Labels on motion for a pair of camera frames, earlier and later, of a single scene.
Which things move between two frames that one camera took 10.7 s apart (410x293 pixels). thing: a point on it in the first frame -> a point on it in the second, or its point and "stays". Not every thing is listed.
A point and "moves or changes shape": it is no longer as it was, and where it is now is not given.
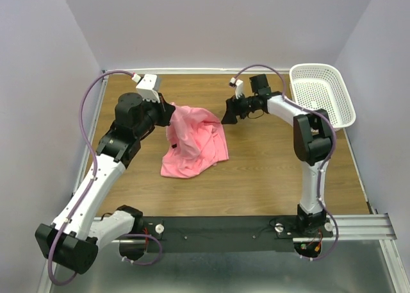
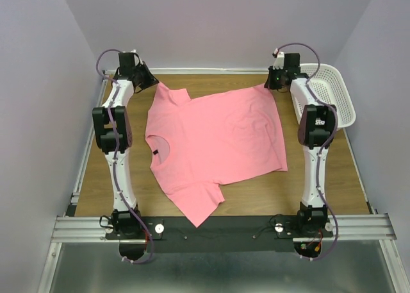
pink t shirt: [195, 140] moves or changes shape
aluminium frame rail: [355, 227] stays
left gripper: [165, 109] -> [150, 79]
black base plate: [229, 234] stays
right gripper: [232, 110] -> [268, 83]
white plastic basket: [319, 86] stays
